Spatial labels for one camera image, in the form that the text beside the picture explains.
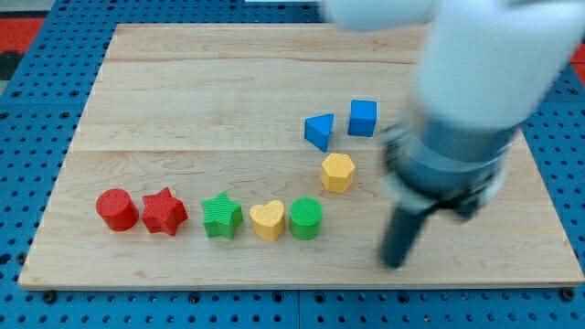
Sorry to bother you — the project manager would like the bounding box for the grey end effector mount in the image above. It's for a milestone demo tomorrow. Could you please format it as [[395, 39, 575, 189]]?
[[381, 105, 518, 220]]

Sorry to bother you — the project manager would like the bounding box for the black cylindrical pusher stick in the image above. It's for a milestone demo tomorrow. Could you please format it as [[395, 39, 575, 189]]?
[[379, 206, 430, 269]]

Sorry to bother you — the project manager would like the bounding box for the yellow heart block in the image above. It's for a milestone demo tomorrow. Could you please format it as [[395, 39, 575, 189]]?
[[250, 200, 285, 241]]

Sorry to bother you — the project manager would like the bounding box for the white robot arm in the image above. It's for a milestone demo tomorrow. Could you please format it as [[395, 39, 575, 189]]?
[[321, 0, 584, 268]]

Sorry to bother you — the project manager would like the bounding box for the blue cube block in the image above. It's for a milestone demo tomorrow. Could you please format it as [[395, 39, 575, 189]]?
[[347, 100, 378, 137]]

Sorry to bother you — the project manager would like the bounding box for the yellow hexagon block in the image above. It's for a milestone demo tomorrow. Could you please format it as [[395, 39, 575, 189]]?
[[321, 153, 356, 194]]

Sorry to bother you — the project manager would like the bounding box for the green cylinder block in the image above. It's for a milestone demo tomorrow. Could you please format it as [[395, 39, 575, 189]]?
[[289, 197, 323, 240]]

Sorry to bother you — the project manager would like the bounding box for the blue triangle block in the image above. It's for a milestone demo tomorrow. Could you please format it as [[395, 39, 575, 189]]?
[[303, 113, 335, 153]]

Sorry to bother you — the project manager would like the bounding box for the green star block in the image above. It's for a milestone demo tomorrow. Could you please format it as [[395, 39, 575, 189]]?
[[201, 192, 243, 239]]

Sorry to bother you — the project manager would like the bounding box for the wooden board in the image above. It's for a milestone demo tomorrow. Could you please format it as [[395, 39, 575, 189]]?
[[19, 24, 584, 291]]

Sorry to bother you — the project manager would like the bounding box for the red star block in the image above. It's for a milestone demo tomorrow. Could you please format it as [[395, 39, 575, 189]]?
[[142, 187, 188, 236]]

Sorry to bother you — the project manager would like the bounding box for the red cylinder block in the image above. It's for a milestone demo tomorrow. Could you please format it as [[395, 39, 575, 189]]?
[[95, 188, 139, 231]]

